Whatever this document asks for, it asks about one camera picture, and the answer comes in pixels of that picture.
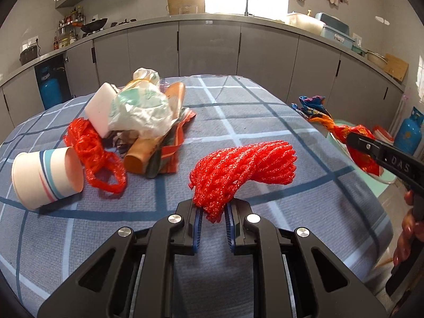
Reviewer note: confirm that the metal bowl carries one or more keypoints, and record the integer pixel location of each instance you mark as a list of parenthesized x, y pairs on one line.
[(377, 58)]

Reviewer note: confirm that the striped paper cup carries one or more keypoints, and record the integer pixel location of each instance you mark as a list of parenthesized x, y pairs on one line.
[(33, 179)]

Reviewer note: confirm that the black gas stove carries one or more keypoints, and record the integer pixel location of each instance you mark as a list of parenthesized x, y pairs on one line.
[(122, 22)]

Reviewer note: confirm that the teal plastic storage box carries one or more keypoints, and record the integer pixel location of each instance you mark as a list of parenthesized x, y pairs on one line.
[(336, 31)]

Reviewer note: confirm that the colourful twisted snack wrapper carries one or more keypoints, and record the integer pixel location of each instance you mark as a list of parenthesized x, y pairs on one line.
[(318, 112)]

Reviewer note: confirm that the dark rice cooker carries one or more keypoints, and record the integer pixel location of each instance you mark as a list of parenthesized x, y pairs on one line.
[(29, 55)]

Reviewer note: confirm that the light wooden board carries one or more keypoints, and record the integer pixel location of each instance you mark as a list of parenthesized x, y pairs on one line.
[(396, 68)]

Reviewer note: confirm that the person's right hand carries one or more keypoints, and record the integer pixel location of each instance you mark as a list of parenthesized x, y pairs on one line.
[(405, 238)]

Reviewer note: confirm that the clear plastic bag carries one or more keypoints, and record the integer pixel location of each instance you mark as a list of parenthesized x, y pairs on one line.
[(145, 109)]

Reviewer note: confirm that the black wok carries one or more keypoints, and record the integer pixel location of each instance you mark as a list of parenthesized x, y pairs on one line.
[(94, 25)]

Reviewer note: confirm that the mint green bin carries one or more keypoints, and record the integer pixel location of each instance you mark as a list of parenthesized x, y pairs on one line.
[(338, 140)]

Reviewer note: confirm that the red mesh bag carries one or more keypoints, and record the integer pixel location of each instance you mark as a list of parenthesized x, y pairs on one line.
[(86, 142)]

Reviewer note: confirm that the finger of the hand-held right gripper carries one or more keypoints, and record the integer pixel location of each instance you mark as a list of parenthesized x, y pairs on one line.
[(364, 145)]

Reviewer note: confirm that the white foam block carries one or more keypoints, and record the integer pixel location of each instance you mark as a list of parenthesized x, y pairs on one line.
[(99, 109)]

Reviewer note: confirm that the white lidded container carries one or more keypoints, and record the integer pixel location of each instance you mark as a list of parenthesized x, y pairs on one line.
[(304, 23)]

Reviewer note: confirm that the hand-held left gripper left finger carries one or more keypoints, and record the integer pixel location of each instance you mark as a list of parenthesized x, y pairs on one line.
[(197, 228)]

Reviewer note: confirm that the metal gooseneck faucet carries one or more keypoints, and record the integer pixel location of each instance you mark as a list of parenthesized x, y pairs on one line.
[(246, 3)]

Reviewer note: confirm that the blue gas cylinder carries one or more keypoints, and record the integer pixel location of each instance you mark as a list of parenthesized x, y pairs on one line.
[(409, 132), (49, 89)]

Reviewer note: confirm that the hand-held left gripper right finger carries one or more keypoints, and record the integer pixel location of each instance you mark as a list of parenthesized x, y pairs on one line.
[(229, 228)]

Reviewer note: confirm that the blue checked tablecloth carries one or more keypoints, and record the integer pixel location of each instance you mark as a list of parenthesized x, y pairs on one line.
[(232, 116)]

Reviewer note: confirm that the rack of condiment bottles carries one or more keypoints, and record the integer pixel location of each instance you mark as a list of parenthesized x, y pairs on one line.
[(69, 29)]

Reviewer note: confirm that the red foam fruit net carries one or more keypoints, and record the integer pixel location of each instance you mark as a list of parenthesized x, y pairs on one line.
[(245, 165)]

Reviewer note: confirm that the small mint tub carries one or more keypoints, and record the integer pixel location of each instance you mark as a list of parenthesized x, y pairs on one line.
[(358, 50)]

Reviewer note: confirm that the wooden cutting board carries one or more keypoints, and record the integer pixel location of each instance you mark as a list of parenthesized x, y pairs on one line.
[(185, 5)]

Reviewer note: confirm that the red lidded floor container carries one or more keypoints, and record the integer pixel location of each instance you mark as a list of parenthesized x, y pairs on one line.
[(382, 135)]

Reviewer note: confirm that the grey kitchen cabinets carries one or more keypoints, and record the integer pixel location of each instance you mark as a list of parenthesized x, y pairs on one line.
[(205, 46)]

